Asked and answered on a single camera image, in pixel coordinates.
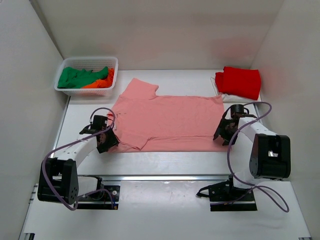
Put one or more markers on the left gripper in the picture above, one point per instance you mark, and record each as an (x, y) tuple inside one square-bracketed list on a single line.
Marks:
[(113, 141)]

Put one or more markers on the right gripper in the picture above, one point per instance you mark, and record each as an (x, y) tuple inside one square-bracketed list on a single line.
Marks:
[(220, 131)]

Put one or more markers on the folded white t-shirt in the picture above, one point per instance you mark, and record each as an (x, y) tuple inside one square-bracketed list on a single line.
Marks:
[(227, 98)]

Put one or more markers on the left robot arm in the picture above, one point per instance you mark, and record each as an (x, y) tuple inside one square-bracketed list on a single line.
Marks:
[(59, 180)]

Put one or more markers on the folded red t-shirt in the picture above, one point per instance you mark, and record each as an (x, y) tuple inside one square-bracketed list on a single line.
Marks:
[(245, 83)]

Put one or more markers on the pink t-shirt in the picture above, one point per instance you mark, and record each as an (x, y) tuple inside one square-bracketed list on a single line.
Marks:
[(147, 122)]

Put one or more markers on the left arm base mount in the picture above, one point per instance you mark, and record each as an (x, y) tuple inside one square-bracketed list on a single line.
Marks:
[(105, 197)]

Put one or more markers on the orange t-shirt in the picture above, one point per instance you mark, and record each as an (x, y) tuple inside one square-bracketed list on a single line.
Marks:
[(102, 83)]

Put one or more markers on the white plastic basket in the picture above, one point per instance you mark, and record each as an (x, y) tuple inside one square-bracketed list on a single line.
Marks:
[(95, 63)]

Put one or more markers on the green t-shirt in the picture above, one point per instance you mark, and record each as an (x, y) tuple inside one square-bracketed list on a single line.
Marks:
[(72, 78)]

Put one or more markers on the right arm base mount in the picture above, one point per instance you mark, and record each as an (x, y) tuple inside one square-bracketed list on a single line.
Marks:
[(225, 197)]

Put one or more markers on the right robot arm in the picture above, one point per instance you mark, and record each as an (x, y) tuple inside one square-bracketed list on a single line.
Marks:
[(270, 157)]

